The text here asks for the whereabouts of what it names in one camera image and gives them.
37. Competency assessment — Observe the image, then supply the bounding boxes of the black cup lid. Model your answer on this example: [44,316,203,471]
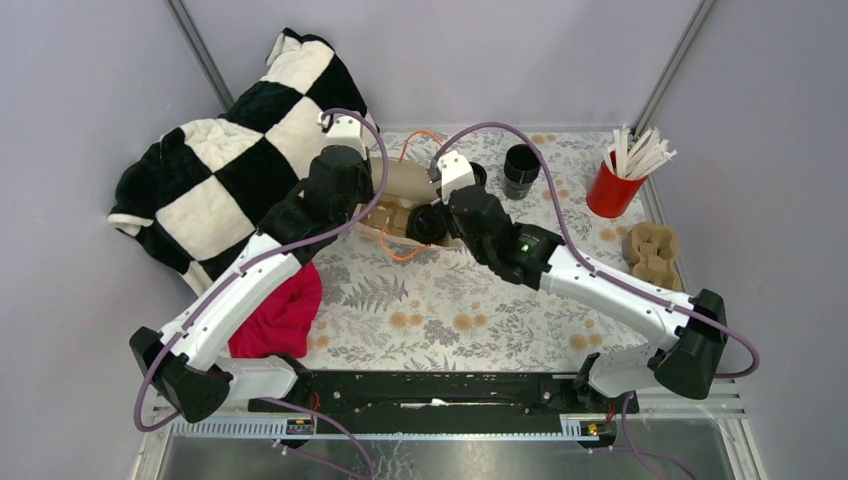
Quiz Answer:
[406,203,448,246]

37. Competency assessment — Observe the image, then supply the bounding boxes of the peach paper bag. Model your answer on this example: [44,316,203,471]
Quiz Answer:
[353,130,462,263]

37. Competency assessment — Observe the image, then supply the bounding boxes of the single brown cup carrier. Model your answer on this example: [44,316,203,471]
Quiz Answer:
[362,202,411,237]

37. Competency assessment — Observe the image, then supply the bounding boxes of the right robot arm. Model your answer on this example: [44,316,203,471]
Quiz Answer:
[437,185,727,412]

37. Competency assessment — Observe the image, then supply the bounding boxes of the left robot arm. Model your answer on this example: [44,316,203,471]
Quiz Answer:
[129,145,375,423]

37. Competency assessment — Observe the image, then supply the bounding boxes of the stack of black lids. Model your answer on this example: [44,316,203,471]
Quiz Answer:
[469,162,488,189]

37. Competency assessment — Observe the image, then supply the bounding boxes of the stack of black cups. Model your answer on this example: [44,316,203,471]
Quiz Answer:
[503,144,541,200]

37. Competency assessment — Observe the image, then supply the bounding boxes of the floral tablecloth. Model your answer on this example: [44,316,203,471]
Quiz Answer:
[304,131,647,372]

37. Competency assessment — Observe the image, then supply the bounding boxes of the red cup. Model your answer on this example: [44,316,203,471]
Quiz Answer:
[586,152,647,218]

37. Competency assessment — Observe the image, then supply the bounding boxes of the white paper straws bundle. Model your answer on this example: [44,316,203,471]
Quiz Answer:
[601,127,677,181]

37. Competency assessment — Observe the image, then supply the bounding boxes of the brown cardboard cup carrier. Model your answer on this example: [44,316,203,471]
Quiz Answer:
[625,222,684,292]

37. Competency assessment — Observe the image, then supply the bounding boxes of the red cloth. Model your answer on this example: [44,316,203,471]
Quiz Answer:
[228,262,323,358]

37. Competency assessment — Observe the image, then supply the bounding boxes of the black white checkered blanket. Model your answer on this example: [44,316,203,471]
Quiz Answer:
[107,29,368,294]

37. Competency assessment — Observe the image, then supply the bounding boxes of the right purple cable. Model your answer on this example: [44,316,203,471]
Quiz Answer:
[429,121,762,480]

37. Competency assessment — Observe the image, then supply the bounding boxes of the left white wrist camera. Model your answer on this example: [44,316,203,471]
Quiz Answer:
[318,113,367,158]

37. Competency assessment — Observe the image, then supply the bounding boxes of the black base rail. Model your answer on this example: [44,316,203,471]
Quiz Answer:
[285,370,639,437]

